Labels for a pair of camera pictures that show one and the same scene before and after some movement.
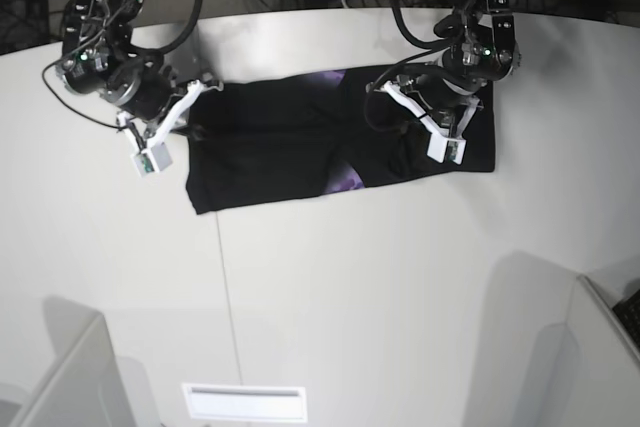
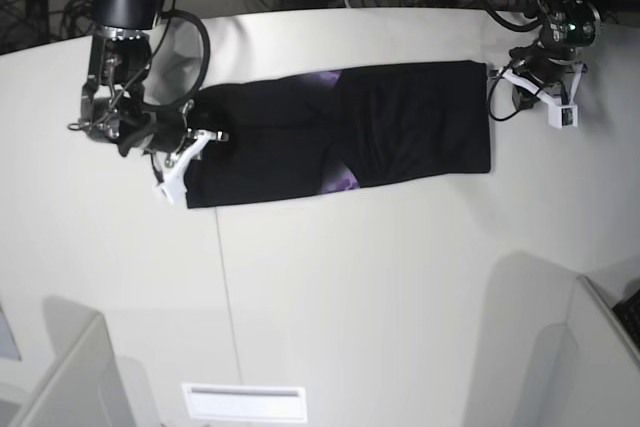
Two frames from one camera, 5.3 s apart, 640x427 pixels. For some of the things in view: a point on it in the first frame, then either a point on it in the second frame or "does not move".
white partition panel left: (83, 387) does not move
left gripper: (141, 91) -> (166, 131)
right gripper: (452, 99) -> (543, 67)
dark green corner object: (628, 314) does not move
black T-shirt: (276, 137) does not move
